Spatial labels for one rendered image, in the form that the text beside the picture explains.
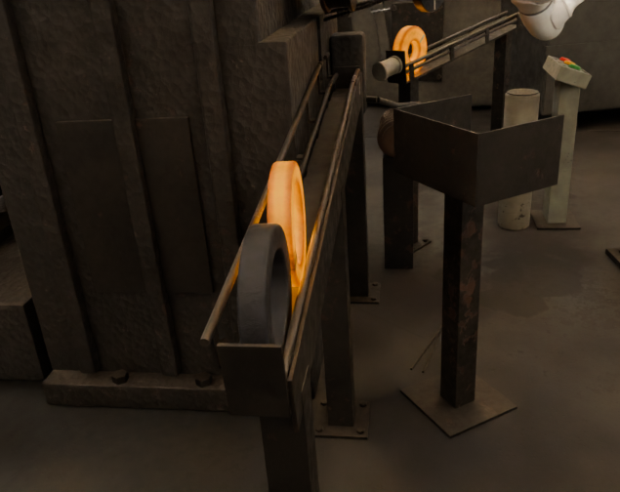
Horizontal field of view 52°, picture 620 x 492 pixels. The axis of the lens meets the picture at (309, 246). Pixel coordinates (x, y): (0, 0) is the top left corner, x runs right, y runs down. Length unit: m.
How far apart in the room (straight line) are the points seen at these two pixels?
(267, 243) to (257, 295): 0.06
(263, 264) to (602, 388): 1.21
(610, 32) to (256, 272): 3.40
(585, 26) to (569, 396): 2.53
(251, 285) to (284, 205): 0.19
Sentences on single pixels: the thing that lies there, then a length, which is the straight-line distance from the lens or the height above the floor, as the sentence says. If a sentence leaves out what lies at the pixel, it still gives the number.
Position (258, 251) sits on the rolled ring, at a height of 0.72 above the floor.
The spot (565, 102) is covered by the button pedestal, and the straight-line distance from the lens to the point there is 2.52.
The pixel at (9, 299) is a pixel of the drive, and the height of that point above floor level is 0.25.
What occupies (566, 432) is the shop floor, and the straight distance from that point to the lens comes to 1.62.
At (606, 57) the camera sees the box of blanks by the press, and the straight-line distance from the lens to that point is 3.97.
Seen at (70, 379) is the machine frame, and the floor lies 0.07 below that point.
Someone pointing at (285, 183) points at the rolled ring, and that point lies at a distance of 0.88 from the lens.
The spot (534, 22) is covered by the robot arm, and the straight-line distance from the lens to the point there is 2.09.
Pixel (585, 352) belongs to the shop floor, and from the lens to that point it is 1.89.
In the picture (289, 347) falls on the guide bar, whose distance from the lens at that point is 0.78.
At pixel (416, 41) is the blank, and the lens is 2.25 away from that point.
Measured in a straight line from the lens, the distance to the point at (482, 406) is 1.64.
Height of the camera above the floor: 1.02
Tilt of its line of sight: 25 degrees down
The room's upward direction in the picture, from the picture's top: 4 degrees counter-clockwise
